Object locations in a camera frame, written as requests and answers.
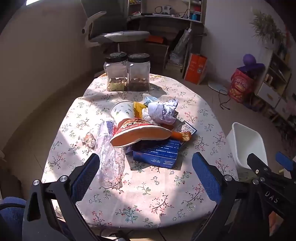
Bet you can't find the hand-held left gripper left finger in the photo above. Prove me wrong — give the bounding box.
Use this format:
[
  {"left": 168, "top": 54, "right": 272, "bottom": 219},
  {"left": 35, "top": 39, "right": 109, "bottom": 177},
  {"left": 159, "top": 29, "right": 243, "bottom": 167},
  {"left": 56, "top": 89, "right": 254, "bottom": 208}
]
[{"left": 22, "top": 153, "right": 101, "bottom": 241}]

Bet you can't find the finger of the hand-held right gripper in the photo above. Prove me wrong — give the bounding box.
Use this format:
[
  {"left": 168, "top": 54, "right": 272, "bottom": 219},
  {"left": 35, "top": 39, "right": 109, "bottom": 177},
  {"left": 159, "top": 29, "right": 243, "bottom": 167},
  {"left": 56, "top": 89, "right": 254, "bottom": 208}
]
[
  {"left": 275, "top": 152, "right": 296, "bottom": 179},
  {"left": 246, "top": 153, "right": 270, "bottom": 180}
]

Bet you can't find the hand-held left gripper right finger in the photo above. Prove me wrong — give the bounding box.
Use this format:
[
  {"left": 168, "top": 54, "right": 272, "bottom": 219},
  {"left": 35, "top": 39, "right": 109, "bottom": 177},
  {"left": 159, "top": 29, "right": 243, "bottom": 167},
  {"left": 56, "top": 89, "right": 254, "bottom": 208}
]
[{"left": 191, "top": 152, "right": 255, "bottom": 241}]

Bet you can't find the white plastic bin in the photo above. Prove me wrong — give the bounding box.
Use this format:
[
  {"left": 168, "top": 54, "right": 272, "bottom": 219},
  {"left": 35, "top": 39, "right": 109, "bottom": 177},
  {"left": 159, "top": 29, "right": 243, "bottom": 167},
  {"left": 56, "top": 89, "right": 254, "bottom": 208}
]
[{"left": 225, "top": 122, "right": 269, "bottom": 170}]

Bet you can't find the orange sausage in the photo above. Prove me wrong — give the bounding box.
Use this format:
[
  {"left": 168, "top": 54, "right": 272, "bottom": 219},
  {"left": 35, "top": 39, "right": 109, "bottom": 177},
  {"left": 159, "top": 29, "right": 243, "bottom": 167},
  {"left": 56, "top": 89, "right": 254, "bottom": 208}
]
[{"left": 171, "top": 131, "right": 192, "bottom": 142}]

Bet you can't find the red instant noodle bowl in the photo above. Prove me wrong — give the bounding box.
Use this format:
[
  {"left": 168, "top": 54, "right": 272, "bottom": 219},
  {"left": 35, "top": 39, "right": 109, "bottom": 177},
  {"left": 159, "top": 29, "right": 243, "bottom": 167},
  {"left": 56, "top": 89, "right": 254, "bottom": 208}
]
[{"left": 110, "top": 118, "right": 173, "bottom": 148}]

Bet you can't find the white leaf-print paper cup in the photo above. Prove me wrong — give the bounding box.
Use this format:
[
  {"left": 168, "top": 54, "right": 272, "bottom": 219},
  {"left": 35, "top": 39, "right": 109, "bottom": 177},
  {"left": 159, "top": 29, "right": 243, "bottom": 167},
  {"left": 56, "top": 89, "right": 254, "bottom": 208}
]
[{"left": 110, "top": 101, "right": 136, "bottom": 126}]

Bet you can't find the pale blue paper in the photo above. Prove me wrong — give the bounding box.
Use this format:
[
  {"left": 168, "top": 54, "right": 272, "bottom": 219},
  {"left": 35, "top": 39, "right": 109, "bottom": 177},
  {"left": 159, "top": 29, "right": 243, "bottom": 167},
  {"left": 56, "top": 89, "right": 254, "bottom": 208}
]
[{"left": 142, "top": 98, "right": 179, "bottom": 126}]

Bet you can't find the crushed clear plastic bottle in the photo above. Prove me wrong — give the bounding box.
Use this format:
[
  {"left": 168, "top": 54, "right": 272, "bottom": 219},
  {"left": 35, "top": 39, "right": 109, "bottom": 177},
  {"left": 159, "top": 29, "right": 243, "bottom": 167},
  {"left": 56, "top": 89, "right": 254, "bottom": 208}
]
[{"left": 95, "top": 120, "right": 126, "bottom": 184}]

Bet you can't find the crumpled clear wrapper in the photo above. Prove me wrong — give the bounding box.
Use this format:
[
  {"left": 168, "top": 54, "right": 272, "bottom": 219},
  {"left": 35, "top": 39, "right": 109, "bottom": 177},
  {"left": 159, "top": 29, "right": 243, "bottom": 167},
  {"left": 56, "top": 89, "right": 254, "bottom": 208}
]
[{"left": 81, "top": 132, "right": 98, "bottom": 149}]

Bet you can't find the blue packet with barcode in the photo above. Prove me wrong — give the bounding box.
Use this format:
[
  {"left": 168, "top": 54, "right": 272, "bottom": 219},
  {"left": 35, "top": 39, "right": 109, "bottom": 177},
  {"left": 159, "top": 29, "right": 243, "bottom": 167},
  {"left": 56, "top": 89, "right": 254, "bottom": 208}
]
[{"left": 172, "top": 120, "right": 197, "bottom": 140}]

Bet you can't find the blue flat cigarette carton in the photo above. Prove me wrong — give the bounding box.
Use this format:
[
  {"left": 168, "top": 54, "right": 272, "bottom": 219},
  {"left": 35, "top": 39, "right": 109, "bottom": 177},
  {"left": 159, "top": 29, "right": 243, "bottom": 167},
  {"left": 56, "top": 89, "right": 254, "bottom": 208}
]
[{"left": 125, "top": 138, "right": 182, "bottom": 170}]

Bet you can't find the floral tablecloth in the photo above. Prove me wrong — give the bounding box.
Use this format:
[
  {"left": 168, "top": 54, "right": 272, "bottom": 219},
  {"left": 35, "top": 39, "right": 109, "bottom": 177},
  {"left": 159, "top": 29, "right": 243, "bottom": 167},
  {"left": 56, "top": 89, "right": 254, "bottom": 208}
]
[{"left": 42, "top": 74, "right": 238, "bottom": 230}]

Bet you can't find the red printed bucket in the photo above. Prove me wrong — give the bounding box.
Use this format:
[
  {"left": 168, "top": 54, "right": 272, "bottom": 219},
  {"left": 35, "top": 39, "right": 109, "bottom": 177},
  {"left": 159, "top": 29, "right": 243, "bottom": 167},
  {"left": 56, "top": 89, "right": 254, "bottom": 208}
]
[{"left": 228, "top": 68, "right": 255, "bottom": 104}]

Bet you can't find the white wooden shelf cabinet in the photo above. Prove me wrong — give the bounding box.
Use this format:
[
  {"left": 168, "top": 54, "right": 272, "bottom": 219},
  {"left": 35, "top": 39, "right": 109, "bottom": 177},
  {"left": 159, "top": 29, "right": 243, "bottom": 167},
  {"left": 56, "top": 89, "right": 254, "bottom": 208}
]
[{"left": 254, "top": 45, "right": 296, "bottom": 122}]

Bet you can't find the yellow snack wrapper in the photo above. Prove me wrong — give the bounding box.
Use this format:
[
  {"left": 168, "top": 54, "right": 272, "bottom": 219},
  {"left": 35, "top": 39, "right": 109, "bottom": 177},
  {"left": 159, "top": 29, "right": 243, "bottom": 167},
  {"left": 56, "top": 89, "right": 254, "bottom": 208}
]
[{"left": 133, "top": 101, "right": 148, "bottom": 120}]

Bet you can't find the white round floor scale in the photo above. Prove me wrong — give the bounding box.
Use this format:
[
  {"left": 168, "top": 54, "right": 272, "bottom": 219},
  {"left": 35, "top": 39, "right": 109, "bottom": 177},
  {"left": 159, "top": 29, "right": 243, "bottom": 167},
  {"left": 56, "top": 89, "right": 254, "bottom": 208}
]
[{"left": 208, "top": 80, "right": 228, "bottom": 95}]

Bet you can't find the purple ball toy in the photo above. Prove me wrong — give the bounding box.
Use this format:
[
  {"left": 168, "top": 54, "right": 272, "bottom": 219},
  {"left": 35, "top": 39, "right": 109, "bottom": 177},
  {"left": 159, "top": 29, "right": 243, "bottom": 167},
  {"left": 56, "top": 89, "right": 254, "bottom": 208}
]
[{"left": 237, "top": 54, "right": 265, "bottom": 73}]

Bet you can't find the clear jar with black lid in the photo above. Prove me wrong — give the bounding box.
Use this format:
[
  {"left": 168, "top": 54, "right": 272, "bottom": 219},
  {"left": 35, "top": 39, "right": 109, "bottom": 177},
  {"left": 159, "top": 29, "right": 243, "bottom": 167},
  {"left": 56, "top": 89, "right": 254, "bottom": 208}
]
[
  {"left": 127, "top": 53, "right": 151, "bottom": 92},
  {"left": 103, "top": 52, "right": 129, "bottom": 92}
]

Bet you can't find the orange cardboard box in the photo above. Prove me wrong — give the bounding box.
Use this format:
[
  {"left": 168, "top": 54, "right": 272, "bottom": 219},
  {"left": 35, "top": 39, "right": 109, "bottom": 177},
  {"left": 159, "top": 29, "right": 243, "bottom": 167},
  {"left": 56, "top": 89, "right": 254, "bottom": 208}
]
[{"left": 184, "top": 53, "right": 208, "bottom": 85}]

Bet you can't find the clear plastic bag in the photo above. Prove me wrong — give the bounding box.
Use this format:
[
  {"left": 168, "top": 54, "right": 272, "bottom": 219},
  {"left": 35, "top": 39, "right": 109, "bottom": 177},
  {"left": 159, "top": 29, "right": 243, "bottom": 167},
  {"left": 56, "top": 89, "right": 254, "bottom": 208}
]
[{"left": 169, "top": 28, "right": 193, "bottom": 66}]

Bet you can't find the dried plant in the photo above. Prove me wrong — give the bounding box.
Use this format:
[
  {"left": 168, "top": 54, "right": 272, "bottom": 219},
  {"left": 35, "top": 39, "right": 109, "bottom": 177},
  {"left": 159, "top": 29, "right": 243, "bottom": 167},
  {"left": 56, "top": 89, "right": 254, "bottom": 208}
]
[{"left": 250, "top": 9, "right": 285, "bottom": 49}]

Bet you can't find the grey office chair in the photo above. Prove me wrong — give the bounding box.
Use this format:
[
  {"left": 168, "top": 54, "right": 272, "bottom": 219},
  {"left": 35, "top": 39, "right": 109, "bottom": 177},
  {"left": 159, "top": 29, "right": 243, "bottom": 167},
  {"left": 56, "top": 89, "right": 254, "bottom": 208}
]
[{"left": 81, "top": 11, "right": 151, "bottom": 53}]

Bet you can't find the orange box under desk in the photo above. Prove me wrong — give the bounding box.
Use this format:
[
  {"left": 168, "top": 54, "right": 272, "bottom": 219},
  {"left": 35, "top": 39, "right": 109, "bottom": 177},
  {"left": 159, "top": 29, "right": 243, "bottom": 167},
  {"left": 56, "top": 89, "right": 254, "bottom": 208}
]
[{"left": 145, "top": 35, "right": 165, "bottom": 44}]

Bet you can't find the wooden computer desk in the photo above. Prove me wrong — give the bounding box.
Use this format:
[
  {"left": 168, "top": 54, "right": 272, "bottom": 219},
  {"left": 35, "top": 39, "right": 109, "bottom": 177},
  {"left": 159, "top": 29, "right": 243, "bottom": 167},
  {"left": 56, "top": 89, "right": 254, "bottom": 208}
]
[{"left": 126, "top": 12, "right": 206, "bottom": 73}]

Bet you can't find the black cable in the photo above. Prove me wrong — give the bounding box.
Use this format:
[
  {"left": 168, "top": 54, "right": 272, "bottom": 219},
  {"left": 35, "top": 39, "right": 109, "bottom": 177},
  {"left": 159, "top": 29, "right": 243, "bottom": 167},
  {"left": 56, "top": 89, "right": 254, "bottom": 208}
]
[{"left": 218, "top": 89, "right": 232, "bottom": 111}]

